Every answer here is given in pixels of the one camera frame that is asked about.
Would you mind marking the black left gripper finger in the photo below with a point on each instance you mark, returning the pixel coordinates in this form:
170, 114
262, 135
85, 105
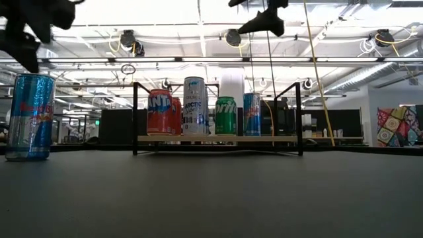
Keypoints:
57, 15
20, 49

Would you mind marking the blue silver Red Bull can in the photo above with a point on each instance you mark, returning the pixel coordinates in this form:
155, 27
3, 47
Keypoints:
252, 115
31, 132

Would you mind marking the green Sprite can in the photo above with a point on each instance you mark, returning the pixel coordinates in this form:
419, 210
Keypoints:
225, 119

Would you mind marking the red Fanta strawberry can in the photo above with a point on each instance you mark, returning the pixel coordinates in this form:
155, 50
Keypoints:
177, 119
159, 119

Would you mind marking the white container stack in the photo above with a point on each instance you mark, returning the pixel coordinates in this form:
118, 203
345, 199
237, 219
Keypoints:
307, 125

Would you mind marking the wooden background desk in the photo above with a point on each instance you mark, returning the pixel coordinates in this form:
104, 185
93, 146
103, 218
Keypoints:
347, 137

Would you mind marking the colourful patchwork quilt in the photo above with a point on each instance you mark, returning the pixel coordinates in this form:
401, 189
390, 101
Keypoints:
400, 127

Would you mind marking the black table mat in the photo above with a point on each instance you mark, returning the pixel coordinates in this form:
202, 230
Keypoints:
99, 198

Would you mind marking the wooden shelf black metal frame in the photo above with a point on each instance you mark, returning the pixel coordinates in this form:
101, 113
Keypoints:
198, 139

